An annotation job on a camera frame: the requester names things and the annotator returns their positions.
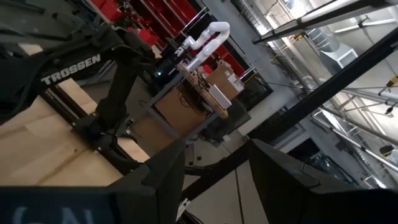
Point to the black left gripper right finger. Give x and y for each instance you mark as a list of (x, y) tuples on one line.
[(280, 186)]

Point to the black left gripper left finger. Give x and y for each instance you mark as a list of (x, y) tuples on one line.
[(164, 186)]

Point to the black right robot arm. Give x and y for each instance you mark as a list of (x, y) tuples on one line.
[(118, 93)]

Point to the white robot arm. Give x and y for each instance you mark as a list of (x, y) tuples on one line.
[(208, 43)]

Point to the wooden workbench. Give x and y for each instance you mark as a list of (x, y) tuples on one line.
[(202, 90)]

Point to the small white box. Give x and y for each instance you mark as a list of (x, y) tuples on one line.
[(220, 96)]

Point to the brown cardboard box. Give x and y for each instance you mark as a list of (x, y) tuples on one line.
[(225, 79)]

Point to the dark shelf with red bins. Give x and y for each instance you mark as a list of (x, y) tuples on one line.
[(174, 14)]

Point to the black frame post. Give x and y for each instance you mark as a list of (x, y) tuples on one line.
[(326, 90)]

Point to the grey ventilation duct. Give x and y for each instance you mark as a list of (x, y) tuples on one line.
[(337, 51)]

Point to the black frame bar with lights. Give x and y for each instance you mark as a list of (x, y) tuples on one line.
[(280, 33)]

